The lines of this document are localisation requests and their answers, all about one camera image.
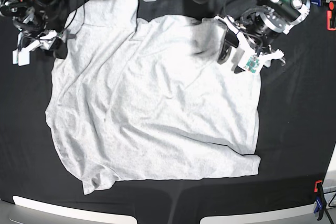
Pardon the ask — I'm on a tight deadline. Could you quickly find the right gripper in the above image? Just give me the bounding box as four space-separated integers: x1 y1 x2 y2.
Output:
17 29 76 59

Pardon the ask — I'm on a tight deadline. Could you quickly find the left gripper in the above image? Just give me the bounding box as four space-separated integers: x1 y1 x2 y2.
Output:
214 16 286 68

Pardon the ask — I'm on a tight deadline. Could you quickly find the white t-shirt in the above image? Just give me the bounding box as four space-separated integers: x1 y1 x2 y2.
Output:
46 0 261 194

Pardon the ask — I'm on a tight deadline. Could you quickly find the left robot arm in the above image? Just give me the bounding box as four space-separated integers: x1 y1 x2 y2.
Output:
215 0 311 74

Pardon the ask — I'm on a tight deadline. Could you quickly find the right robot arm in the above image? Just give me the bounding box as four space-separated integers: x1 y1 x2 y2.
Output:
1 0 69 66

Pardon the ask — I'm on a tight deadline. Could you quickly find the red clamp far right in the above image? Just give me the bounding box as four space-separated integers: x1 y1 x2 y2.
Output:
327 1 335 31

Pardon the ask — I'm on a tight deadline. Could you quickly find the red blue clamp near right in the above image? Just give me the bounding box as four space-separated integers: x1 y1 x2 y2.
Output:
313 180 327 221

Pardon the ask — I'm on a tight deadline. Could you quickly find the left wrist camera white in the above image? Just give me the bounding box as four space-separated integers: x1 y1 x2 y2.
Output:
237 48 264 75

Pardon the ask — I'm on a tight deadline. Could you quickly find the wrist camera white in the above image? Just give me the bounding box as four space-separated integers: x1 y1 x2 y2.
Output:
12 49 30 66
237 48 264 75

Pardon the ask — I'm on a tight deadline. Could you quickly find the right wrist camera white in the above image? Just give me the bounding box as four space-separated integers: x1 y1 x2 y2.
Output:
12 49 30 66

